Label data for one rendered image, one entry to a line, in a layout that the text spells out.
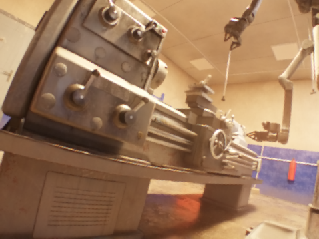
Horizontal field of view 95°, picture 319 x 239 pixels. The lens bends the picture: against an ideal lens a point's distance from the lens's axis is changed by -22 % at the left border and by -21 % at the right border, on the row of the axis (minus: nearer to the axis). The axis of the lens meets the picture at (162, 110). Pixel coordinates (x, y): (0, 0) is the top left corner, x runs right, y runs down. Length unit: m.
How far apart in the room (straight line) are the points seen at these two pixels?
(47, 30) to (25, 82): 0.24
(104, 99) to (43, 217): 0.56
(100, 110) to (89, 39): 0.35
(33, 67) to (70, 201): 0.59
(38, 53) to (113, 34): 0.37
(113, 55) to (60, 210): 0.76
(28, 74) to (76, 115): 0.27
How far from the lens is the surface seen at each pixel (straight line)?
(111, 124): 0.76
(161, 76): 1.32
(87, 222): 0.97
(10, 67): 4.10
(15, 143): 0.68
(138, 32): 0.98
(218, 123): 1.38
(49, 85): 0.69
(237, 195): 2.54
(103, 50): 0.92
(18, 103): 0.81
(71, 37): 0.88
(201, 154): 1.24
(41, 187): 0.84
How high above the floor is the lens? 0.55
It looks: 13 degrees up
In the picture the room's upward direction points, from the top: 15 degrees clockwise
